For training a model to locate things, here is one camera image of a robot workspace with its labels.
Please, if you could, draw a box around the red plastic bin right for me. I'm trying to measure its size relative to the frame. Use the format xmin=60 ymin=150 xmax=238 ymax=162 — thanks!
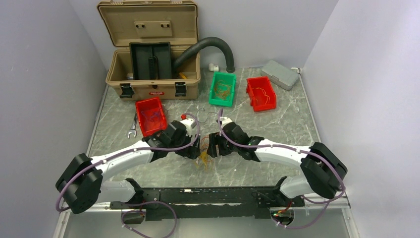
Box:
xmin=246 ymin=76 xmax=277 ymax=112

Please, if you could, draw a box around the black corrugated hose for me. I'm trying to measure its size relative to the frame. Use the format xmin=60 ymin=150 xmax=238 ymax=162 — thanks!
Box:
xmin=173 ymin=37 xmax=236 ymax=74

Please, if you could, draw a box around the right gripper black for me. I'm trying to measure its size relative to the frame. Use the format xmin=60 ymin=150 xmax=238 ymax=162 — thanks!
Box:
xmin=207 ymin=131 xmax=240 ymax=158

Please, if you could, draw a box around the silver wrench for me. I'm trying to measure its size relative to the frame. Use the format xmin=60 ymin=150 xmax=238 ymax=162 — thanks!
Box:
xmin=127 ymin=113 xmax=138 ymax=138

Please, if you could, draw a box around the red plastic bin left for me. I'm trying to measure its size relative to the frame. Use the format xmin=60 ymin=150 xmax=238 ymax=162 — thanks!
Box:
xmin=135 ymin=97 xmax=167 ymax=137

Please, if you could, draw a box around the black toolbox tray insert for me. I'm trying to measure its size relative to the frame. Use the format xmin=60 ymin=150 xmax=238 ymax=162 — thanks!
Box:
xmin=129 ymin=42 xmax=172 ymax=80

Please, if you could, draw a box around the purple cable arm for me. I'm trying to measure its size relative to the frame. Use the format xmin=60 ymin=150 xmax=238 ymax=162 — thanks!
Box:
xmin=217 ymin=108 xmax=347 ymax=231
xmin=55 ymin=113 xmax=201 ymax=214

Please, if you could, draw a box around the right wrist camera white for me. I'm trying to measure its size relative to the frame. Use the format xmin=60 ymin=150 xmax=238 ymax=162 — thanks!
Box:
xmin=219 ymin=117 xmax=233 ymax=128

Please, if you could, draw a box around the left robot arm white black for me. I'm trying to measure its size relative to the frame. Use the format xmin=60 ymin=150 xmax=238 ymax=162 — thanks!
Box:
xmin=55 ymin=119 xmax=200 ymax=214

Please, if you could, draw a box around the orange wire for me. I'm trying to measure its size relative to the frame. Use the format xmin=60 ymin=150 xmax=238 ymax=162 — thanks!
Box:
xmin=213 ymin=80 xmax=233 ymax=101
xmin=251 ymin=86 xmax=273 ymax=104

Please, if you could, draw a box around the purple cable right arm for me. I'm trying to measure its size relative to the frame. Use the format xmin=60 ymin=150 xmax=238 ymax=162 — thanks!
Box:
xmin=217 ymin=108 xmax=347 ymax=231

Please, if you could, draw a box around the red plastic bin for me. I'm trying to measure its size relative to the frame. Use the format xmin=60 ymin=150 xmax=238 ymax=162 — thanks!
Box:
xmin=135 ymin=97 xmax=167 ymax=137
xmin=246 ymin=76 xmax=277 ymax=112

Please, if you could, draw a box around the white pipe fitting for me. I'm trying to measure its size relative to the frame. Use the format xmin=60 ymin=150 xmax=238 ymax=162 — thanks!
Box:
xmin=208 ymin=63 xmax=219 ymax=72

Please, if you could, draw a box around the green plastic bin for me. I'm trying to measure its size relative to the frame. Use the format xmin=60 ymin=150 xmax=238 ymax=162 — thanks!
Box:
xmin=209 ymin=72 xmax=236 ymax=107

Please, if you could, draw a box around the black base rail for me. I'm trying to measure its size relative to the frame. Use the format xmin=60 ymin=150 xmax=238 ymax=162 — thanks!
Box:
xmin=110 ymin=186 xmax=305 ymax=221

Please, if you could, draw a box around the tan plastic toolbox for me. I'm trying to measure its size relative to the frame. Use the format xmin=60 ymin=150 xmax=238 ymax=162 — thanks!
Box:
xmin=97 ymin=0 xmax=201 ymax=101

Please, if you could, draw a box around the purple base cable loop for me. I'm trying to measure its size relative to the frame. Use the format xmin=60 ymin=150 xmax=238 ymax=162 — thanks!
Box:
xmin=120 ymin=200 xmax=178 ymax=238

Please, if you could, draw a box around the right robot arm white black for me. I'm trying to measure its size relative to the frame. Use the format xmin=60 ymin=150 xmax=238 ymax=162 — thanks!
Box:
xmin=209 ymin=117 xmax=348 ymax=206

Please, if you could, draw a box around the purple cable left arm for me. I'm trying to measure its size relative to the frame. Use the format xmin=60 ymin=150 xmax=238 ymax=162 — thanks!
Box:
xmin=55 ymin=113 xmax=201 ymax=214

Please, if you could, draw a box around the colourful wire bundle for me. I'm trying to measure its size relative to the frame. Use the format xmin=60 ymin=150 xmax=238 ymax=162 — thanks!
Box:
xmin=193 ymin=136 xmax=215 ymax=173

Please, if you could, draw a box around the grey plastic case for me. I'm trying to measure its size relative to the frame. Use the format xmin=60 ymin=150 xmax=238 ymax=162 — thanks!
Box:
xmin=261 ymin=60 xmax=299 ymax=91

